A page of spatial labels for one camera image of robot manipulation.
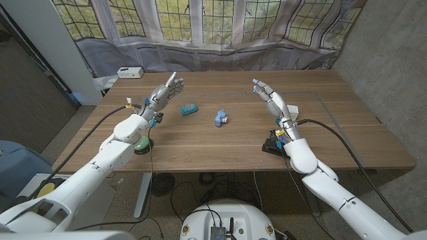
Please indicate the white table leg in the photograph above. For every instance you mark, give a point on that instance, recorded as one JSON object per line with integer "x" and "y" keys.
{"x": 142, "y": 193}

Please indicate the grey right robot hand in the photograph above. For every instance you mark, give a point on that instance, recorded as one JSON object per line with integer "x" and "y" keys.
{"x": 278, "y": 105}

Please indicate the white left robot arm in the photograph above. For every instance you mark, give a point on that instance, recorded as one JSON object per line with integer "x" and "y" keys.
{"x": 100, "y": 166}

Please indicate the grey table leg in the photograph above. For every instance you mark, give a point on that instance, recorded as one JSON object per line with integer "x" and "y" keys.
{"x": 312, "y": 203}

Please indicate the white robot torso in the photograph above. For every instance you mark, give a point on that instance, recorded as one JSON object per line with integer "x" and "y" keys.
{"x": 230, "y": 216}

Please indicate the blue toy camera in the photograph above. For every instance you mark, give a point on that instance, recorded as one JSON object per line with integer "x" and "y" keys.
{"x": 220, "y": 118}

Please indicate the yellow and black pedal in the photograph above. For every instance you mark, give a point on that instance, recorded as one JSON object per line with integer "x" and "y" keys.
{"x": 47, "y": 190}

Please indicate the black round floor grille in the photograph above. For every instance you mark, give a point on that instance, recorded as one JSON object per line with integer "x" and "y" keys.
{"x": 162, "y": 184}

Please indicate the blue fabric seat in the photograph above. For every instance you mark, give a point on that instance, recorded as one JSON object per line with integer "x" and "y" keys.
{"x": 16, "y": 163}

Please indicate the printed window backdrop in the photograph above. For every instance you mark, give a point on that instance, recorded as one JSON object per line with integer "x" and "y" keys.
{"x": 213, "y": 40}

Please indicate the white power box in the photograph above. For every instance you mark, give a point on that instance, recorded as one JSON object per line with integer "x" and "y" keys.
{"x": 130, "y": 72}

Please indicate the teal flip phone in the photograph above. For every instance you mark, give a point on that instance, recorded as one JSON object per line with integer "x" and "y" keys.
{"x": 189, "y": 109}

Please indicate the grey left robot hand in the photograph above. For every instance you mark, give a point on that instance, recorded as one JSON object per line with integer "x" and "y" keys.
{"x": 160, "y": 96}

